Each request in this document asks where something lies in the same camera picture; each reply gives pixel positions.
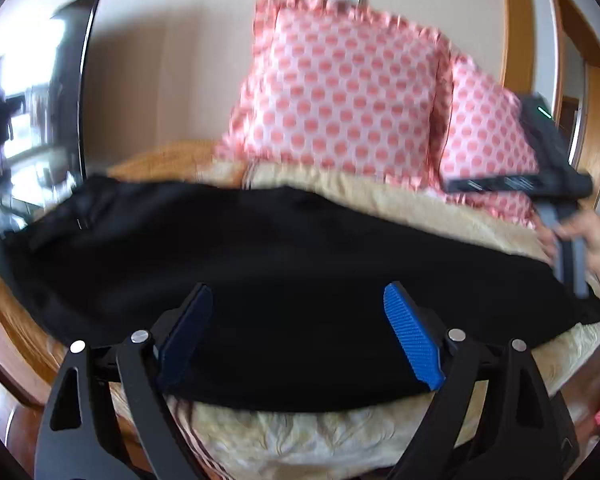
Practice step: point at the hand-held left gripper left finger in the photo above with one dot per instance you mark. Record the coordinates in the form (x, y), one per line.
(186, 332)

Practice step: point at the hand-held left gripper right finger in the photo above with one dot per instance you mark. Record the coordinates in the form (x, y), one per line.
(411, 340)

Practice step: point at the black pants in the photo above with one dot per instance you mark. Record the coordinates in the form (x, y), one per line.
(260, 285)

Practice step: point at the person's right hand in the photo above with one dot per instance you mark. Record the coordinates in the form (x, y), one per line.
(597, 245)

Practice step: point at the small pink polka-dot pillow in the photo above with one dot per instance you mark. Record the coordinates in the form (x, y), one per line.
(485, 145)

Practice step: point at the cream yellow blanket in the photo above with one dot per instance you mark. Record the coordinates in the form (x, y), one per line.
(360, 410)

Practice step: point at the large pink polka-dot pillow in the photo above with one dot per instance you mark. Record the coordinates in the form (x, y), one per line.
(335, 95)

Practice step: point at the wooden door frame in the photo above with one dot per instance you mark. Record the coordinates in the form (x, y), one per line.
(565, 60)

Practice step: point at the wooden bed frame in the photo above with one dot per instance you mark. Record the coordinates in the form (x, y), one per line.
(30, 320)

